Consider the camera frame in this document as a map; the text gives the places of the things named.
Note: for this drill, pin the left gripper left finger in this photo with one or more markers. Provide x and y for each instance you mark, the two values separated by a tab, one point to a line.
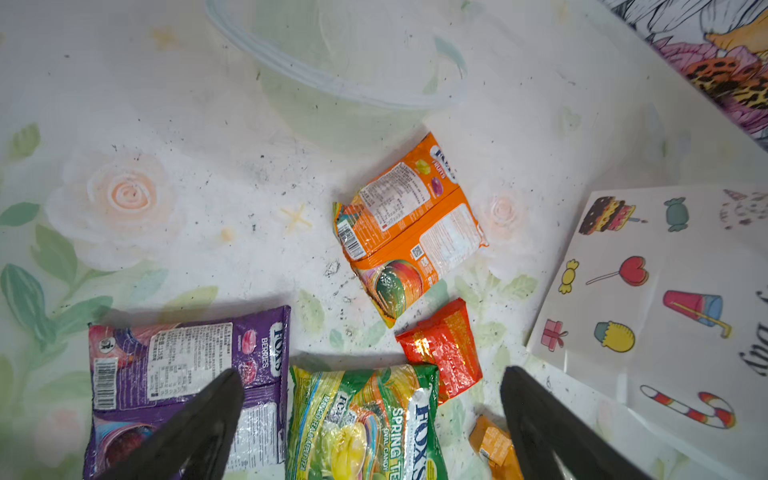
194	443

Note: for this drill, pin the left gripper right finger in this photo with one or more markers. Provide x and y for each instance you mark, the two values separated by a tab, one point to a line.
547	436

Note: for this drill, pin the purple Fox's berries candy bag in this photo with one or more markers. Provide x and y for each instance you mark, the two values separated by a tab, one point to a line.
141	376

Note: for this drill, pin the white paper bag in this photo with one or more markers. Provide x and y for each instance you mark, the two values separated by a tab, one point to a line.
661	304

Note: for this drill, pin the green Fox's spring tea bag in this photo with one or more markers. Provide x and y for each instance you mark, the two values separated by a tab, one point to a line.
365	424

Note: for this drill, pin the orange Fox's fruits candy bag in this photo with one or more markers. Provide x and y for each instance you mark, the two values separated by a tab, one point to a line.
407	229

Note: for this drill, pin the small orange candy packet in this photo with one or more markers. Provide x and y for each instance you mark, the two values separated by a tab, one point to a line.
494	446

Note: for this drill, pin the small red snack packet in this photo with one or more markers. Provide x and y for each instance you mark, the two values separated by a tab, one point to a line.
445	340

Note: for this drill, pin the clear plastic bowl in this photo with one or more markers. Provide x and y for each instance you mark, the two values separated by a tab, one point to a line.
351	76

